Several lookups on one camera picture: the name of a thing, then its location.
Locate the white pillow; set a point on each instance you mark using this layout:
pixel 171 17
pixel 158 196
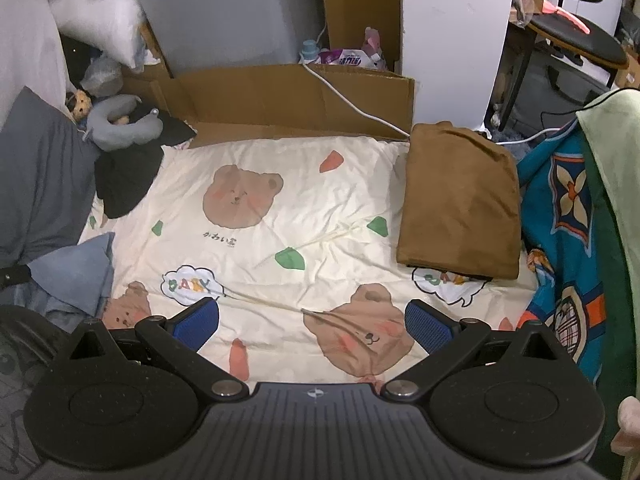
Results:
pixel 95 15

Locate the tall brown cardboard box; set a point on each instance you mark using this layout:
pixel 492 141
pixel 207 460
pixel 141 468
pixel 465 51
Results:
pixel 360 0

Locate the light blue bottle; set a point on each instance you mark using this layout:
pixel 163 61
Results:
pixel 309 50

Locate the purple refill pouch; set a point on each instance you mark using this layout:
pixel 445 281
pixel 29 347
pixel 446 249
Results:
pixel 350 57

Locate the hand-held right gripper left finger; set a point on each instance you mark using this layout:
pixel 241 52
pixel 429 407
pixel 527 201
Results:
pixel 195 325

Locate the grey quilted cushion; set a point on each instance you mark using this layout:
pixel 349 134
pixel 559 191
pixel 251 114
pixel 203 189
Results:
pixel 45 180

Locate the folded brown pants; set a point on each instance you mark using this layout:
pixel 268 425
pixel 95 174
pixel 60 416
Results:
pixel 460 200

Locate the flattened brown cardboard box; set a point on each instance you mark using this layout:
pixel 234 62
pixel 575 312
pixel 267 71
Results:
pixel 260 100

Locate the pink plastic item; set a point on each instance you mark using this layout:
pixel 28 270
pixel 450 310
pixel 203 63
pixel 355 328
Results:
pixel 565 15

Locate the blue patterned blanket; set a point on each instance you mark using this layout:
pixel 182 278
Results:
pixel 550 240

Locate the light blue denim pants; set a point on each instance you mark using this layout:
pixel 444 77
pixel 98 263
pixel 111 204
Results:
pixel 75 270

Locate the black office chair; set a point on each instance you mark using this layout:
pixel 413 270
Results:
pixel 575 42

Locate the small plush doll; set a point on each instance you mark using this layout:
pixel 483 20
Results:
pixel 80 104

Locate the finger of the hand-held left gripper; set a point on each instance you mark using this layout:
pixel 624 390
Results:
pixel 15 276

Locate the grey neck pillow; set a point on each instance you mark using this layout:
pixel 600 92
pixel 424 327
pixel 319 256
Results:
pixel 145 130

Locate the clear plastic bag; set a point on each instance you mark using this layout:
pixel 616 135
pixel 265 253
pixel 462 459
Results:
pixel 102 77

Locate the cream bear print bed sheet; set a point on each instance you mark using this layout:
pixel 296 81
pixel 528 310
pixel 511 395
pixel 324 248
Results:
pixel 310 200

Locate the green cloth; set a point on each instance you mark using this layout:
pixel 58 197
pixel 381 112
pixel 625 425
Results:
pixel 615 240

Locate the black cloth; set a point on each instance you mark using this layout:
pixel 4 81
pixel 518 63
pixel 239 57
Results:
pixel 127 180

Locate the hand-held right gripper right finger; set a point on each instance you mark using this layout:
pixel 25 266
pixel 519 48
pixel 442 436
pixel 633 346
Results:
pixel 430 327

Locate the pink packet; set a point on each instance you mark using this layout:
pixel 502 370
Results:
pixel 372 42

